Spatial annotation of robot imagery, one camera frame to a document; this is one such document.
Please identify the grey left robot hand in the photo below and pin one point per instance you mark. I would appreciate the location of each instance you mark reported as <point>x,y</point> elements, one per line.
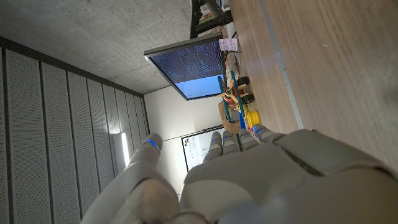
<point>264,186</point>

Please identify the yellow plastic cup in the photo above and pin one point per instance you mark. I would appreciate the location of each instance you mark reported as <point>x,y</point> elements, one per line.
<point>252,117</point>

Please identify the wooden toy airplane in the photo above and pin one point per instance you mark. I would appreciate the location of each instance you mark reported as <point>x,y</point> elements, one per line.
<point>230,93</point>

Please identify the grey tape line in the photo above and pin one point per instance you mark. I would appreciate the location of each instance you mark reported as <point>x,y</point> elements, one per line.
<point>281,62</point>

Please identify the computer monitor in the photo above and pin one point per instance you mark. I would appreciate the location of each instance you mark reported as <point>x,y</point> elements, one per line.
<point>192,68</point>

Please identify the white paper label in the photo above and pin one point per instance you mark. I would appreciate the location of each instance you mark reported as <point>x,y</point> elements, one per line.
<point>228,44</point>

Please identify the whiteboard with black frame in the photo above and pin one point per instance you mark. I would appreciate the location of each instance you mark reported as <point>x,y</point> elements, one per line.
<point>194,149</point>

